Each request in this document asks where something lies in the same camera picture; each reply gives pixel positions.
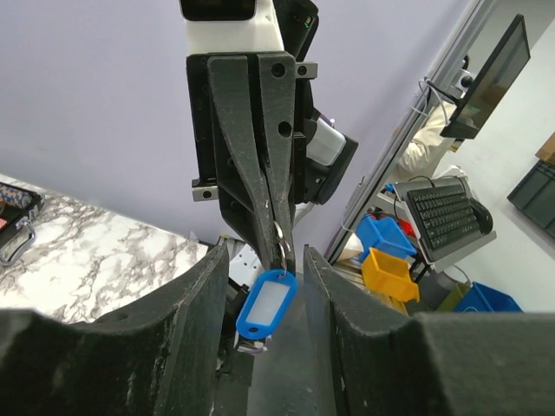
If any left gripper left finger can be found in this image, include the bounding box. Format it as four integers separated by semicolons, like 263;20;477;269
1;245;229;415

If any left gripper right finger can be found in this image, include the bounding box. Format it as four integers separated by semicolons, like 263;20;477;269
304;246;554;415

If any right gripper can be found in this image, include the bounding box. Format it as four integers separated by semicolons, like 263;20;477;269
186;52;318;269

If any blue key tag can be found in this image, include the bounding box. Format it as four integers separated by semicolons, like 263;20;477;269
236;269;298;341

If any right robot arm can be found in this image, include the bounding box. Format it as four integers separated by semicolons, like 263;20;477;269
180;1;357;271

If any yellow storage bin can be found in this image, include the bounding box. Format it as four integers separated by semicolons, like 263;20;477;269
361;248;421;302

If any blue storage bin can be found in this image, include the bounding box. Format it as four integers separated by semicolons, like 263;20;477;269
355;215;416;262

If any black keyboard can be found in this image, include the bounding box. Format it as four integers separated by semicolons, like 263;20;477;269
406;185;480;252

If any black computer mouse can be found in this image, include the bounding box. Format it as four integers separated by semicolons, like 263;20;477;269
469;198;493;235

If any black poker chip case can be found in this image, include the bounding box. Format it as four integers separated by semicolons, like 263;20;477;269
1;182;45;267

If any black monitor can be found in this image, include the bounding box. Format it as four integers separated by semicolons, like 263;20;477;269
441;14;531;140

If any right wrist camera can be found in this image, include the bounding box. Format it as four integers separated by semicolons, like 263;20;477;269
180;0;284;55

